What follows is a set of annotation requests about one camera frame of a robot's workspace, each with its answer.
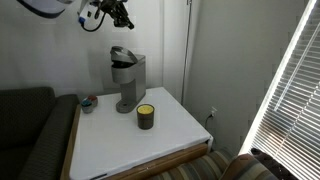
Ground dark grey sofa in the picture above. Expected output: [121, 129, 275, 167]
[0, 87, 79, 180]

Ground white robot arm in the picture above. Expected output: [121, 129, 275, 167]
[17, 0, 134, 32]

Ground grey coffeemaker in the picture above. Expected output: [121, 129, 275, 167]
[110, 46, 146, 113]

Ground blue succulent in pot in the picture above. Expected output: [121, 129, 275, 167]
[81, 99, 93, 114]

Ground dark glass yellow candle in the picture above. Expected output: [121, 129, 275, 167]
[136, 104, 155, 130]

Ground thin floor lamp pole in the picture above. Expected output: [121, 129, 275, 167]
[181, 0, 193, 105]

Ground striped sofa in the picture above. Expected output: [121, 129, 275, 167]
[146, 148, 299, 180]

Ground red succulent in pot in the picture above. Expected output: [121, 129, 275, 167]
[87, 95, 98, 107]

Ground white table top board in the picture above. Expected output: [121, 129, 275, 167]
[69, 87, 213, 180]

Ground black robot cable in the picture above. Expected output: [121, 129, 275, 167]
[78, 9, 108, 33]

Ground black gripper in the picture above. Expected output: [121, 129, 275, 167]
[100, 0, 134, 30]

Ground wooden side table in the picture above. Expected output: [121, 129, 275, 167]
[60, 109, 209, 180]

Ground wall outlet with plug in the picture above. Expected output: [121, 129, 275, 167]
[204, 106, 218, 129]

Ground white window blinds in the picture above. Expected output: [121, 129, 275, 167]
[240, 0, 320, 180]

